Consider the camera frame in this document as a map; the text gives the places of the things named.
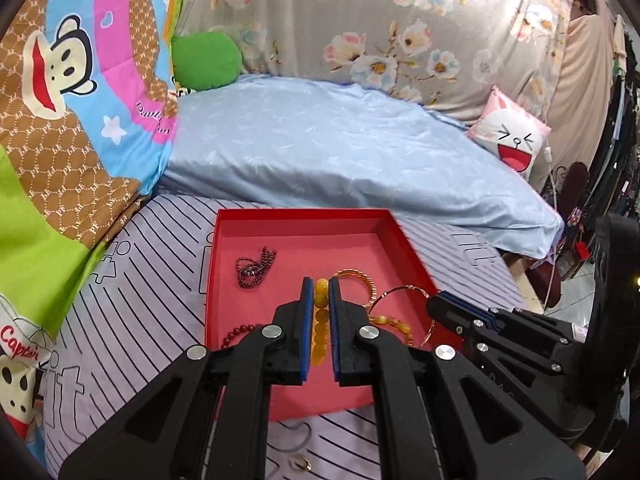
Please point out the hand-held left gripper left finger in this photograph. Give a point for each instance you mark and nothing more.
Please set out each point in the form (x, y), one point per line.
(306, 330)

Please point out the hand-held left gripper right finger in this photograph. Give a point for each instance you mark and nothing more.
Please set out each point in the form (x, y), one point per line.
(335, 330)

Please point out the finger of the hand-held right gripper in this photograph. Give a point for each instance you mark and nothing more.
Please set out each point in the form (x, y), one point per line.
(500, 317)
(470, 327)

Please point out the thin gold bangle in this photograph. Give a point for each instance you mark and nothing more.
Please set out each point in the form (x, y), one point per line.
(400, 291)

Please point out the red cardboard box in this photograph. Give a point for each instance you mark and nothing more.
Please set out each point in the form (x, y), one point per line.
(300, 245)

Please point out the dark red metal chair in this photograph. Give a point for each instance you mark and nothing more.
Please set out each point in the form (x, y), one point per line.
(575, 185)

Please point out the striped grey bedsheet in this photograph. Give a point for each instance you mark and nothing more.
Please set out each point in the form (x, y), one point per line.
(150, 280)

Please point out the hanging dark clothes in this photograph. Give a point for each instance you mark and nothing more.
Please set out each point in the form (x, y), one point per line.
(622, 135)

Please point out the pink cartoon face cushion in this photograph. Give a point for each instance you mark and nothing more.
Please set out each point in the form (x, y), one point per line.
(512, 140)

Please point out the light blue quilt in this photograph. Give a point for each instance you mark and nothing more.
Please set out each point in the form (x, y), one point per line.
(350, 150)

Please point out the beige curtain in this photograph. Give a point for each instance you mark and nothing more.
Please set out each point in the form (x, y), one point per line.
(575, 90)

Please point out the green pillow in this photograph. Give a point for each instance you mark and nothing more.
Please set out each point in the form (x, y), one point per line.
(205, 60)

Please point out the cartoon monkey blanket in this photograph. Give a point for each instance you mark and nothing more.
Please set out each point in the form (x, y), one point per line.
(75, 135)

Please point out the grey floral sheet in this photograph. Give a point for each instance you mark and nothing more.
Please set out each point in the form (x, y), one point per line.
(400, 20)

